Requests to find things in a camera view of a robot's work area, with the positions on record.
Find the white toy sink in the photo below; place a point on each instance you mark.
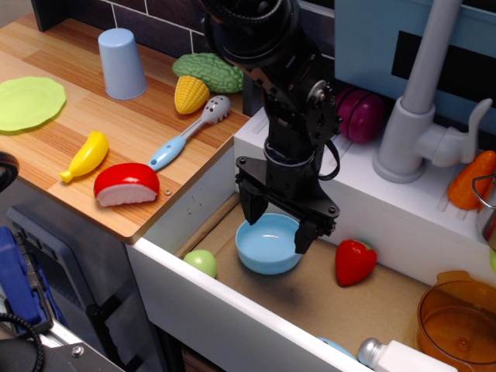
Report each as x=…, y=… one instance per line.
x=243, y=321

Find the red white toy sushi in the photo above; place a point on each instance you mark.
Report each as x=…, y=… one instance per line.
x=126, y=184

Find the white bottle silver cap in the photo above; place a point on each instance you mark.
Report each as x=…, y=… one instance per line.
x=397, y=357

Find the orange toy carrot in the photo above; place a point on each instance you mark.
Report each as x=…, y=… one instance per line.
x=461, y=192

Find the light blue lid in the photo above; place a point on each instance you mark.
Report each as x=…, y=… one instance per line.
x=337, y=347

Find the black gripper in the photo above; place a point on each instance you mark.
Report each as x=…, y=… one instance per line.
x=295, y=190

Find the black cabinet door handle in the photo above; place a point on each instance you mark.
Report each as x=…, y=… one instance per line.
x=98, y=315

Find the light blue plastic bowl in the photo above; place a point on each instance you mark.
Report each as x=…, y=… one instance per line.
x=267, y=247

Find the yellow toy banana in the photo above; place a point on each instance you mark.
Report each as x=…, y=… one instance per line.
x=92, y=153

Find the light blue plastic cup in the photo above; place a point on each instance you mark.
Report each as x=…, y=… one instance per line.
x=122, y=67

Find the green toy pear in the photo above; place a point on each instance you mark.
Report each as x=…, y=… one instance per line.
x=203, y=260

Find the light green plate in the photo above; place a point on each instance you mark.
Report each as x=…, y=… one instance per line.
x=28, y=102

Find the silver metal pot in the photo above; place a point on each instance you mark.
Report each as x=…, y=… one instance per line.
x=486, y=211

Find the green toy bitter gourd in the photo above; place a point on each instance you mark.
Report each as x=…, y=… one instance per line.
x=215, y=73

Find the red toy strawberry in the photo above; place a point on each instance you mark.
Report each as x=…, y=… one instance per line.
x=354, y=261

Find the yellow toy corn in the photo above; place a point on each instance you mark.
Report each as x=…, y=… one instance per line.
x=190, y=94

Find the grey blue pasta spoon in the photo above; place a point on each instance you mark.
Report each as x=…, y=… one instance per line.
x=216, y=109

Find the grey toy faucet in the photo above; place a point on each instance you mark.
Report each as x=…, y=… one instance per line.
x=411, y=136

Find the purple toy onion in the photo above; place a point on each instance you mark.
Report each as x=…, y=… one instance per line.
x=363, y=113

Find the light blue panel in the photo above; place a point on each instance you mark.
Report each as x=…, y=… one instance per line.
x=376, y=43

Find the orange transparent pot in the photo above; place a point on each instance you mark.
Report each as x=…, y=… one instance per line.
x=456, y=322

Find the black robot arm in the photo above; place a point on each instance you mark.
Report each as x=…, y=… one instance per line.
x=266, y=41

